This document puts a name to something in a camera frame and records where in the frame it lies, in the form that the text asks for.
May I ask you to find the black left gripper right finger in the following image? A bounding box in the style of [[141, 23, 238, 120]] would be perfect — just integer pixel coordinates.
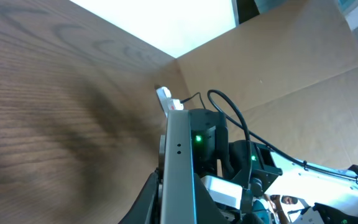
[[194, 174, 228, 224]]

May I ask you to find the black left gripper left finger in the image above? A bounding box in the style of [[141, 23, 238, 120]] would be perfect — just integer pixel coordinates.
[[119, 170, 159, 224]]

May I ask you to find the Galaxy S25 Ultra smartphone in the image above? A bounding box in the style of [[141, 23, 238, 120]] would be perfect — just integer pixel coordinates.
[[160, 110, 196, 224]]

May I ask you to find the black charging cable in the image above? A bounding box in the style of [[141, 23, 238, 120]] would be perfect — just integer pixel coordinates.
[[180, 91, 206, 110]]

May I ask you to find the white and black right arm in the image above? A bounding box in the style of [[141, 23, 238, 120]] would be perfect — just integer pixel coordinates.
[[190, 109, 358, 223]]

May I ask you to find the person in background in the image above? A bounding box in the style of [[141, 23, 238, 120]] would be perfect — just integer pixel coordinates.
[[252, 194, 298, 223]]

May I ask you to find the white power strip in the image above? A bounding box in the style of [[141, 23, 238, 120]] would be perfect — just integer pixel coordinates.
[[156, 86, 184, 117]]

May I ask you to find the cardboard panel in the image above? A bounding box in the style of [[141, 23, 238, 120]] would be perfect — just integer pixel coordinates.
[[178, 0, 358, 169]]

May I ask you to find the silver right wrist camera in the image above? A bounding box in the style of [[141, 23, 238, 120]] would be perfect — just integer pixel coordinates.
[[201, 175, 243, 209]]

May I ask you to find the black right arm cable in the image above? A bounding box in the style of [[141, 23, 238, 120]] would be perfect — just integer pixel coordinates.
[[206, 89, 358, 186]]

